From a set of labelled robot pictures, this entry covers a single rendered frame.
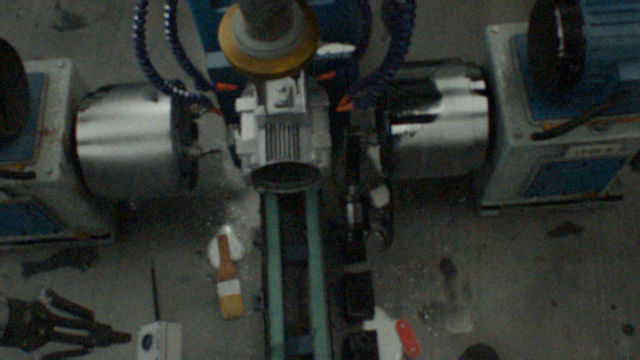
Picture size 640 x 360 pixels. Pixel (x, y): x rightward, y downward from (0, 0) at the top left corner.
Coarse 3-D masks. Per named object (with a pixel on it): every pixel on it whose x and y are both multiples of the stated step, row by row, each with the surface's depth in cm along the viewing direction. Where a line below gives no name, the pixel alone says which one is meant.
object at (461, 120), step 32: (416, 64) 136; (448, 64) 135; (384, 96) 134; (416, 96) 131; (448, 96) 131; (480, 96) 132; (384, 128) 136; (416, 128) 131; (448, 128) 131; (480, 128) 132; (384, 160) 142; (416, 160) 134; (448, 160) 134; (480, 160) 137
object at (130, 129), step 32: (96, 96) 135; (128, 96) 134; (160, 96) 134; (96, 128) 131; (128, 128) 131; (160, 128) 131; (192, 128) 149; (96, 160) 132; (128, 160) 132; (160, 160) 132; (192, 160) 146; (96, 192) 139; (128, 192) 137; (160, 192) 138
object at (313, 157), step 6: (306, 78) 143; (312, 78) 143; (246, 84) 144; (252, 84) 142; (306, 84) 142; (312, 84) 142; (246, 90) 143; (252, 90) 143; (312, 90) 144; (312, 150) 135; (252, 156) 135; (258, 156) 136; (312, 156) 134; (318, 156) 135; (252, 162) 134; (258, 162) 135; (312, 162) 135; (318, 162) 136; (252, 168) 136; (318, 186) 146
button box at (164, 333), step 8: (144, 328) 125; (152, 328) 123; (160, 328) 122; (168, 328) 123; (176, 328) 124; (152, 336) 122; (160, 336) 121; (168, 336) 122; (176, 336) 124; (152, 344) 121; (160, 344) 121; (168, 344) 122; (176, 344) 123; (144, 352) 123; (152, 352) 121; (160, 352) 120; (168, 352) 121; (176, 352) 123
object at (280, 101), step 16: (288, 80) 139; (304, 80) 139; (256, 96) 135; (272, 96) 138; (288, 96) 136; (304, 96) 137; (256, 112) 133; (272, 112) 133; (288, 112) 133; (304, 112) 133
